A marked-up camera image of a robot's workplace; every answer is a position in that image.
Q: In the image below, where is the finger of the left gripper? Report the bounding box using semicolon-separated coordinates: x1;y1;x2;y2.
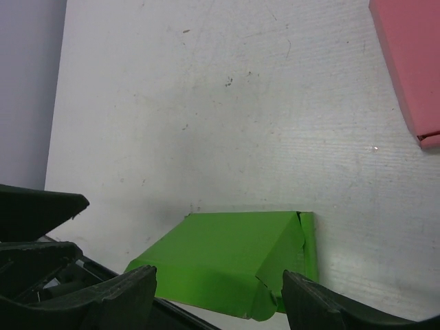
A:
1;242;83;298
1;184;89;243

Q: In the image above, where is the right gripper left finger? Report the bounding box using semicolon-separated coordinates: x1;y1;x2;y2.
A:
1;265;157;329

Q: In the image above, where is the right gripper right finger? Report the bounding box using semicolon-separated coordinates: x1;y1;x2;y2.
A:
281;270;439;329

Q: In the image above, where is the green paper box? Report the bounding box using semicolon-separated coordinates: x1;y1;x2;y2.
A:
127;211;319;321

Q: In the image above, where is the pink paper box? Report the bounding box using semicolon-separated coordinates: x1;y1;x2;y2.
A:
368;0;439;149

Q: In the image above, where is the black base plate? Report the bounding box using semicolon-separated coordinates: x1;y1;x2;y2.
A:
44;235;221;330

